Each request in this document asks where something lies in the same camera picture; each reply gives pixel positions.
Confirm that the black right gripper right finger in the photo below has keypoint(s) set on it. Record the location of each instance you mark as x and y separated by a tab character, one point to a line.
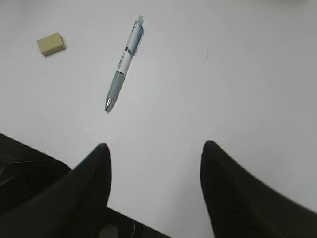
241	206

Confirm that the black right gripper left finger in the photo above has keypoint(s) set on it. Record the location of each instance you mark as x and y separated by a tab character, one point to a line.
73	207

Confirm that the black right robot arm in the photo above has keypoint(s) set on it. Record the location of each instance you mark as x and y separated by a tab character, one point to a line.
26	172

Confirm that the yellow eraser front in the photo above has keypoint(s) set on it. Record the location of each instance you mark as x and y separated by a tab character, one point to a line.
51	44

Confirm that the blue white pen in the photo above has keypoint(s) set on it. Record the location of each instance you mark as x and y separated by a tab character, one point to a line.
129	52

